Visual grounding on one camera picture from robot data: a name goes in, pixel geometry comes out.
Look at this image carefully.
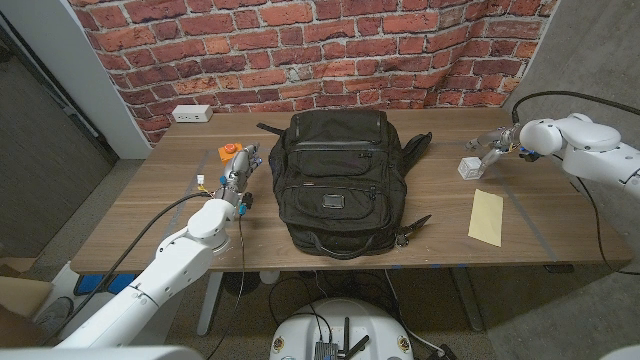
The white table leg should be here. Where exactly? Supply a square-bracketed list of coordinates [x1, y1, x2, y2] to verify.
[196, 271, 225, 337]

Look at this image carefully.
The black backpack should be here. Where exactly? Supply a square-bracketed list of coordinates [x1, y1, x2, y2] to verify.
[256, 108, 434, 261]

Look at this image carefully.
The black floor cable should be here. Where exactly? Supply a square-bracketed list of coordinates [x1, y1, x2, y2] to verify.
[267, 272, 401, 331]

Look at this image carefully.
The grey sneaker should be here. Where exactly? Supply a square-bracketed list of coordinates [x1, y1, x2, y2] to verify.
[33, 296, 75, 336]

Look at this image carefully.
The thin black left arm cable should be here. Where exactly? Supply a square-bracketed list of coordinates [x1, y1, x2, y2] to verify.
[207, 214, 247, 360]

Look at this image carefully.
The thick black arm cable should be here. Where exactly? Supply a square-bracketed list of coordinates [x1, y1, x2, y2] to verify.
[510, 90, 640, 126]
[44, 192, 214, 346]

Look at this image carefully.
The white floor cable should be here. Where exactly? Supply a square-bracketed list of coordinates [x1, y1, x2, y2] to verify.
[383, 269, 446, 355]

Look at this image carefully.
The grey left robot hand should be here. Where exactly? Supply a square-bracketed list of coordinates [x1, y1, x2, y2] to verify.
[218, 143, 263, 207]

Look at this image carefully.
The small white block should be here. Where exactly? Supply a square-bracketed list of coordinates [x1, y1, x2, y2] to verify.
[457, 156, 484, 181]

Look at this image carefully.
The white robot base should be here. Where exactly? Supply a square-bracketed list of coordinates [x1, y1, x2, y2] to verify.
[269, 298, 415, 360]

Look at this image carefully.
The blue and black pad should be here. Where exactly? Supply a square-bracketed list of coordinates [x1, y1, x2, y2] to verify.
[73, 273, 137, 297]

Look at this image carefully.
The cardboard box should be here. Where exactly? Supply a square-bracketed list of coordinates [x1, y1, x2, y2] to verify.
[0, 257, 54, 319]

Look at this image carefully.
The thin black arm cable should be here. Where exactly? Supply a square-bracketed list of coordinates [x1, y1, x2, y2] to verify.
[574, 174, 640, 276]
[207, 214, 247, 360]

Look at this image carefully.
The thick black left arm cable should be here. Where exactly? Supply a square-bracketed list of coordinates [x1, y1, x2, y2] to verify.
[44, 192, 214, 346]

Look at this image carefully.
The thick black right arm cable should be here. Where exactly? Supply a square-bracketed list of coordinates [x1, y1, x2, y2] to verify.
[510, 90, 640, 126]

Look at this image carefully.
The white floor plate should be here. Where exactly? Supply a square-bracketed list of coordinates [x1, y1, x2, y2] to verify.
[34, 259, 186, 346]

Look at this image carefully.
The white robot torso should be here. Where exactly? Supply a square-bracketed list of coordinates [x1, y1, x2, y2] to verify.
[0, 343, 640, 360]

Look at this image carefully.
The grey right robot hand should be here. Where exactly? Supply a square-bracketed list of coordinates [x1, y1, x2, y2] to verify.
[464, 123, 524, 170]

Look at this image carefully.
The red brick print backdrop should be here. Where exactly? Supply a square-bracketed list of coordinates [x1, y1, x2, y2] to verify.
[67, 0, 561, 146]

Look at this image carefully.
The black round floor object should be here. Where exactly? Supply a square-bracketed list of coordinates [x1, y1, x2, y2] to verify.
[223, 271, 261, 297]

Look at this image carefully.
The black antenna device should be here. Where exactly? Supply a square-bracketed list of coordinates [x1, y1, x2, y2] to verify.
[313, 316, 371, 360]

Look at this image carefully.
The white power strip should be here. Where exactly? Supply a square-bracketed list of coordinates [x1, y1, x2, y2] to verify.
[171, 104, 214, 124]

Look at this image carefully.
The yellow paper envelope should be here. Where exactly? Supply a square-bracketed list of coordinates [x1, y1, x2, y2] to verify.
[467, 188, 505, 248]

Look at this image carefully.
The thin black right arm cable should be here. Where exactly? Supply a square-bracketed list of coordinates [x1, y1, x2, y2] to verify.
[574, 174, 640, 276]

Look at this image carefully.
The grey perforated wall panel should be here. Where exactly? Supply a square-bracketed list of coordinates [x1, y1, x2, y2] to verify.
[0, 9, 121, 259]

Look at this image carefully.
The person's brown trouser leg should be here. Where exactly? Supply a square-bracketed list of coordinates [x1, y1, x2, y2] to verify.
[0, 304, 46, 349]

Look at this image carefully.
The orange emergency stop button box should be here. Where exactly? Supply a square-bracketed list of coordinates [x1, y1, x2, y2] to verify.
[217, 142, 246, 166]

